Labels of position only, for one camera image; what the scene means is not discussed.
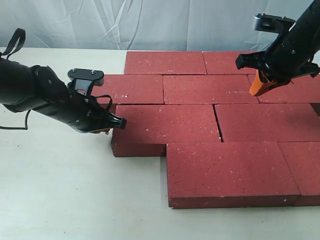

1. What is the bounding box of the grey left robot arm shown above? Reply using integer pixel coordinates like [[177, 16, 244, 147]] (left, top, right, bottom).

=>
[[0, 59, 127, 133]]

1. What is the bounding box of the red brick row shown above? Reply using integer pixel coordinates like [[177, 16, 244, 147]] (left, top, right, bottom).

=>
[[202, 51, 257, 75], [215, 103, 320, 142], [124, 51, 207, 75]]

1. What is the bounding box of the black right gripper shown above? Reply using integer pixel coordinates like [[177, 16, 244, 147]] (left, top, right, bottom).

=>
[[235, 0, 320, 97]]

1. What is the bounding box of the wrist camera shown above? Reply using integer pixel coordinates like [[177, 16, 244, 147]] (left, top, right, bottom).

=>
[[67, 68, 105, 96], [253, 13, 296, 34]]

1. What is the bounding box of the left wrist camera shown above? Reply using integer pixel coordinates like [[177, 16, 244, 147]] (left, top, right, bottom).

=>
[[67, 68, 105, 96]]

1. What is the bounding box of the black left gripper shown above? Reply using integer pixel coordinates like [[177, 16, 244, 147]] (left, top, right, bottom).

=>
[[31, 65, 127, 135]]

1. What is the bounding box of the red brick back row left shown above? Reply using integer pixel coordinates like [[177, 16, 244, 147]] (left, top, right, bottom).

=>
[[124, 51, 207, 75]]

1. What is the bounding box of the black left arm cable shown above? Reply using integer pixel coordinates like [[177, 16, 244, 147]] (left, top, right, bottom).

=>
[[0, 27, 113, 131]]

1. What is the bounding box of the red brick back row right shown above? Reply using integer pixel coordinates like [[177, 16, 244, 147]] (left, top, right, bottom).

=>
[[202, 51, 257, 75]]

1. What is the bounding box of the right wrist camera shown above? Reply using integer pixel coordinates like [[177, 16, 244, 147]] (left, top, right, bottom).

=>
[[253, 13, 296, 34]]

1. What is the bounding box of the red brick middle row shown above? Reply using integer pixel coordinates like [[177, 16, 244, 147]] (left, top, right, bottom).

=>
[[215, 103, 320, 142]]

